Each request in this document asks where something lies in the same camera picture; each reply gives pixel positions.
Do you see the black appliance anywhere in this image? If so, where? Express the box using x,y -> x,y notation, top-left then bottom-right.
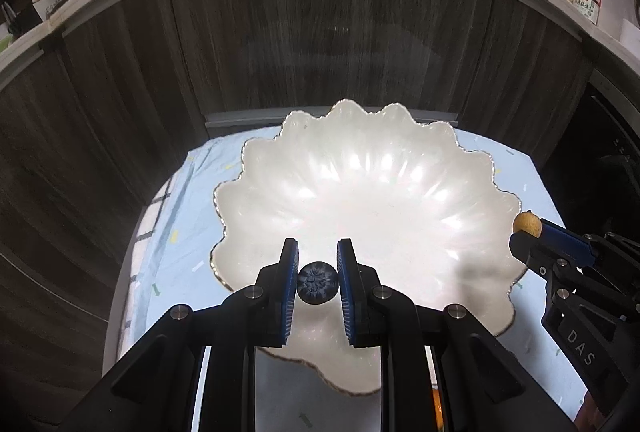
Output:
540,69 -> 640,243

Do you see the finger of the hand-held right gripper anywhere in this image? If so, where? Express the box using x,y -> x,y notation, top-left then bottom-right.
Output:
537,218 -> 608,265
508,232 -> 576,313

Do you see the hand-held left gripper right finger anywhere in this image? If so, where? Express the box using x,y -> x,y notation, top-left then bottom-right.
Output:
336,238 -> 576,432

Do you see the white scalloped bowl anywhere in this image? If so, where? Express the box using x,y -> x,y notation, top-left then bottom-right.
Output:
209,99 -> 528,397

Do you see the tan longan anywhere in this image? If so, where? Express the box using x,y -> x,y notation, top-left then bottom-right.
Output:
512,210 -> 542,237

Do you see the dark blueberry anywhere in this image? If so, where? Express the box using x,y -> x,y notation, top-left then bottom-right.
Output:
296,262 -> 337,305

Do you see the dark wood cabinet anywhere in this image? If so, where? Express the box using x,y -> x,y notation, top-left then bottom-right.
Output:
0,0 -> 640,413

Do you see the light blue patterned tablecloth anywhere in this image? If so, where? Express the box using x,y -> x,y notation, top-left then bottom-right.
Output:
102,124 -> 601,432

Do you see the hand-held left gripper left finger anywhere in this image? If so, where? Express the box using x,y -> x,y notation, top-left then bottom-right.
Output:
61,238 -> 301,432

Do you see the white cup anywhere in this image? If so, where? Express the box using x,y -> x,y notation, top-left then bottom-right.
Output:
32,0 -> 62,20

